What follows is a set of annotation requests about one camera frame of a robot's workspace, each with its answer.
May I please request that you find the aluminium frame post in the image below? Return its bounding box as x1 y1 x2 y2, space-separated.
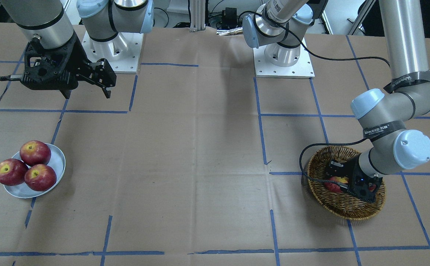
188 0 207 33

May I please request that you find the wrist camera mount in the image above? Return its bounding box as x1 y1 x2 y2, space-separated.
20 38 78 98
340 175 382 203

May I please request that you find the woven wicker basket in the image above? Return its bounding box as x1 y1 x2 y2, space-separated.
305 146 386 221

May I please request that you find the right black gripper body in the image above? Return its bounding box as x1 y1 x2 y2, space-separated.
59 35 117 99

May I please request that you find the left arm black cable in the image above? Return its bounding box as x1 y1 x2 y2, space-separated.
239 10 391 192

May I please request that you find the plate apple back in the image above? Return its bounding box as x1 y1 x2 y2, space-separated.
0 158 28 186
19 140 51 166

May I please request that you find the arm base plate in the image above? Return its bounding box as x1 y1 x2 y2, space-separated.
82 32 145 74
252 43 316 79

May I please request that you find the yellow-red apple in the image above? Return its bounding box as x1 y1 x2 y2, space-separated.
324 176 349 193

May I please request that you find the plate apple front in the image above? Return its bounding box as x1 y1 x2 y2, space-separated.
24 164 57 191

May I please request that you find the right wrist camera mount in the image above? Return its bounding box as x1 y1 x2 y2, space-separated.
20 38 78 98

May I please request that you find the plate apple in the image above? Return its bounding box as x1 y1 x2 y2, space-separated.
0 158 28 186
24 164 57 191
19 140 51 166

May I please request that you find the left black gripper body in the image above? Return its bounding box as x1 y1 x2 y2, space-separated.
325 155 366 185

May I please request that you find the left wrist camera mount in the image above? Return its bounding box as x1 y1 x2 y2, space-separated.
340 175 382 203

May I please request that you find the light blue plate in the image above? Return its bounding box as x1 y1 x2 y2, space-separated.
3 143 66 199

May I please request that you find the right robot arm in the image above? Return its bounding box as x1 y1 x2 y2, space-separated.
1 0 154 99

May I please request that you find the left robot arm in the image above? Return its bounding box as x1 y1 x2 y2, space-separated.
242 0 430 188

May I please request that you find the black power adapter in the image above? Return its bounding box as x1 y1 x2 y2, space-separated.
222 7 237 25

